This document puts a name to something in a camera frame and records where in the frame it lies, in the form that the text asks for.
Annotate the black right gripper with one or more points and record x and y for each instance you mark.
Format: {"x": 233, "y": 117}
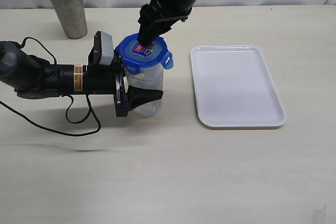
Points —
{"x": 156, "y": 20}

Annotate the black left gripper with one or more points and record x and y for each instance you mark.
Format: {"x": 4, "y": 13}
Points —
{"x": 102, "y": 79}

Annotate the blue plastic lid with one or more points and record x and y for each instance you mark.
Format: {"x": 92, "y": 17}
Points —
{"x": 136, "y": 57}

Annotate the clear plastic container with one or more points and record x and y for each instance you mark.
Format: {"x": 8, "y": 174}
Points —
{"x": 147, "y": 78}

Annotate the stainless steel cup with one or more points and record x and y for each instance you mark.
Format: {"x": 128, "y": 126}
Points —
{"x": 71, "y": 15}

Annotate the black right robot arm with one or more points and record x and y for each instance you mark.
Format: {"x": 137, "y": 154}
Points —
{"x": 174, "y": 5}

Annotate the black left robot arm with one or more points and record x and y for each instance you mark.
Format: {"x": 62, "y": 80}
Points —
{"x": 36, "y": 78}

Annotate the white rectangular tray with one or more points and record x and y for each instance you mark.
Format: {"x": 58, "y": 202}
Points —
{"x": 234, "y": 89}

